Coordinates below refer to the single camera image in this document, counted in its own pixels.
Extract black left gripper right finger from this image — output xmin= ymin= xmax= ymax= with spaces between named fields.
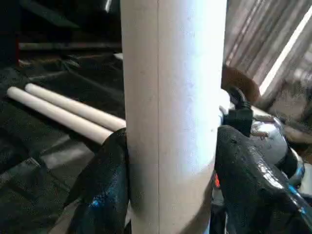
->
xmin=213 ymin=124 xmax=312 ymax=234

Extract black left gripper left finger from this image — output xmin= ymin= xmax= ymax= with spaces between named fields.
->
xmin=64 ymin=128 xmax=130 ymax=234

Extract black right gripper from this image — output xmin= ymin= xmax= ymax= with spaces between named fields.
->
xmin=209 ymin=169 xmax=229 ymax=234

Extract white plastic table leg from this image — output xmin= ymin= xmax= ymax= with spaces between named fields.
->
xmin=120 ymin=0 xmax=229 ymax=234
xmin=24 ymin=82 xmax=127 ymax=130
xmin=6 ymin=87 xmax=115 ymax=147

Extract black mat cloth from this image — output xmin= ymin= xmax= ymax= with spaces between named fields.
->
xmin=0 ymin=0 xmax=130 ymax=234

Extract small brown rounded object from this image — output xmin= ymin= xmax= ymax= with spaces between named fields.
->
xmin=221 ymin=64 xmax=261 ymax=105

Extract beige pleated curtain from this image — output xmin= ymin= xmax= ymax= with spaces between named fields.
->
xmin=223 ymin=0 xmax=312 ymax=103

